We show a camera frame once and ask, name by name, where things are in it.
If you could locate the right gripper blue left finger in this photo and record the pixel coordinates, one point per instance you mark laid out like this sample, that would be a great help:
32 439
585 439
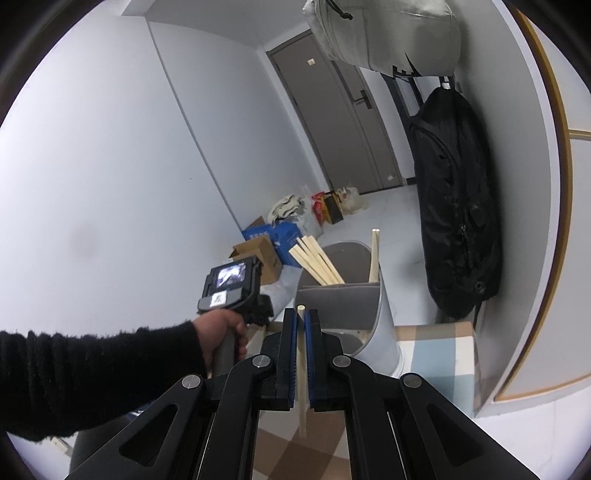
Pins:
280 379

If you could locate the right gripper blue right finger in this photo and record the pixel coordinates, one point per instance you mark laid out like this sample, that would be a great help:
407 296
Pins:
328 385

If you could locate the wooden chopstick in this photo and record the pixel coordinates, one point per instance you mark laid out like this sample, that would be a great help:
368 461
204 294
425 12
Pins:
374 274
302 373

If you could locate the bundle of chopsticks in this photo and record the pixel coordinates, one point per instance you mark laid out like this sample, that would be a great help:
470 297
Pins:
313 259

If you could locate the person's left forearm black sleeve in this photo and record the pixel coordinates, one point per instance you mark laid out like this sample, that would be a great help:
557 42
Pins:
55 385

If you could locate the person's left hand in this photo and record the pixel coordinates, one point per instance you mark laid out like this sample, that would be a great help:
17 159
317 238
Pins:
211 328

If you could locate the brown cardboard box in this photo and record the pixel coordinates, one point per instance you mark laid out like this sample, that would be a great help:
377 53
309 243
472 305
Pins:
262 248

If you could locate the blue cardboard box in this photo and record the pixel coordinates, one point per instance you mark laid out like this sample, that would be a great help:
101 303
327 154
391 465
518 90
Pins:
283 236

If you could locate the white grey utensil holder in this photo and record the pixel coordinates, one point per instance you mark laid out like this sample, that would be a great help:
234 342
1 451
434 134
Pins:
357 311

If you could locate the white plastic bag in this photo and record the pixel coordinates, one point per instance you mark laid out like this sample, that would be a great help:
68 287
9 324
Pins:
351 201

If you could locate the black backpack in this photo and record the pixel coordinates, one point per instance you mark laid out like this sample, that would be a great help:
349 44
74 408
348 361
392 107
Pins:
458 202

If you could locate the grey brown entrance door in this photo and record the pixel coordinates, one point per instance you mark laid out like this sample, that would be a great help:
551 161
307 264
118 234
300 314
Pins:
351 142

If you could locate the grey sling bag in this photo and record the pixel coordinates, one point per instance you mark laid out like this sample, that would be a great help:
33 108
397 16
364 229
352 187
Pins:
391 37

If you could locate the black door handle lock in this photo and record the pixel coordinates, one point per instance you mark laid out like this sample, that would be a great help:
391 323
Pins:
363 99

